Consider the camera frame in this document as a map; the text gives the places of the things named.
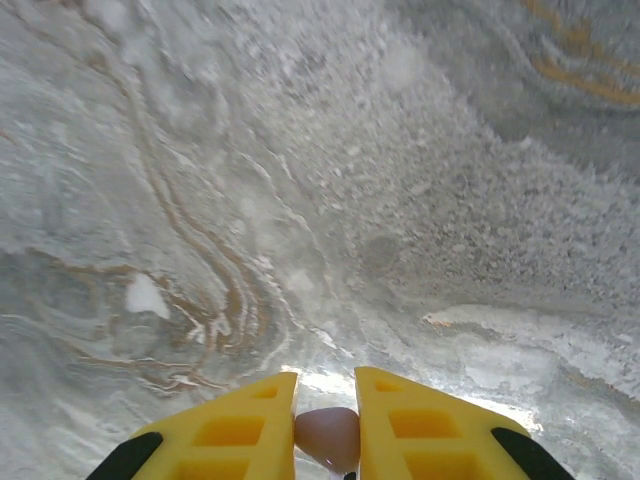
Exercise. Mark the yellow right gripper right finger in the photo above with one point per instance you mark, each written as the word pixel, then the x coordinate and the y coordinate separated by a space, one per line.
pixel 430 430

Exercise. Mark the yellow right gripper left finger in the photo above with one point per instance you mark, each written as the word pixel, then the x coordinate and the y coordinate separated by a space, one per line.
pixel 225 435

